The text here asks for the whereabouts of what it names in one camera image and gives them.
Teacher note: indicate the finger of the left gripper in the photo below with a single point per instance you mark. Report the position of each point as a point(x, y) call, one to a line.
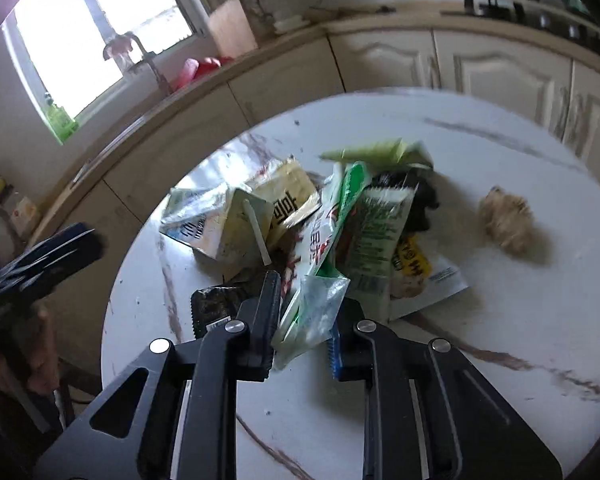
point(37, 272)

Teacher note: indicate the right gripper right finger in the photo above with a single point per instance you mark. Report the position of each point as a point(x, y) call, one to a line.
point(349, 352)

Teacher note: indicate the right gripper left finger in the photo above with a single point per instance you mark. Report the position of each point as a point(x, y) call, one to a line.
point(261, 315)

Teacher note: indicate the black snack packet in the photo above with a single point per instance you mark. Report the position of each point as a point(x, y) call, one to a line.
point(211, 306)

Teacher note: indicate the green drink carton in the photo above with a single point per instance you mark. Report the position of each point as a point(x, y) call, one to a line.
point(228, 225)

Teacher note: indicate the white yellow snack packet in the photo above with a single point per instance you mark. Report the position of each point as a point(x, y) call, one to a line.
point(420, 277)

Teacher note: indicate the yellow soup packet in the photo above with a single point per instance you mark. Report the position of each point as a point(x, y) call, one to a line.
point(294, 197)

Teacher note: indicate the green white snack wrapper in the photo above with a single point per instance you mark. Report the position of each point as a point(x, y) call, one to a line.
point(378, 223)

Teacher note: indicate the green white long wrapper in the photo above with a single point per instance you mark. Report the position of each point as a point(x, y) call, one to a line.
point(313, 286)

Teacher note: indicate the brown paper ball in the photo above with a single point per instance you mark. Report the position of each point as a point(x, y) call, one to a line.
point(508, 220)

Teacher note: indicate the light green snack packet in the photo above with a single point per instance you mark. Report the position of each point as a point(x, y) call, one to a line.
point(384, 155)

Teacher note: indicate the black plastic bag ball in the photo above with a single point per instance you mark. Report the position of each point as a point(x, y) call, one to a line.
point(425, 197)

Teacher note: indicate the chrome kitchen faucet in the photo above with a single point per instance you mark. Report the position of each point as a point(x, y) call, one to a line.
point(129, 52)

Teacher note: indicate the lower cream base cabinets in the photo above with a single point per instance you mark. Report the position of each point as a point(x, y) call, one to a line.
point(552, 86)

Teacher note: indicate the green dish soap bottle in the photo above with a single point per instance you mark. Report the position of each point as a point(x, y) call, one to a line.
point(62, 124)

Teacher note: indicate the red plastic basket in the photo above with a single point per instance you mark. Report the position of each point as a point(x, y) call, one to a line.
point(194, 69)

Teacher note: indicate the round white marble table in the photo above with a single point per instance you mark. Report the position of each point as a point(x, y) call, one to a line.
point(513, 270)

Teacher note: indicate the wooden cutting board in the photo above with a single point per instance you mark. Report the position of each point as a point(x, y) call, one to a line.
point(230, 29)

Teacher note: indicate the window with white frame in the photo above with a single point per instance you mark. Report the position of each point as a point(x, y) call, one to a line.
point(57, 47)

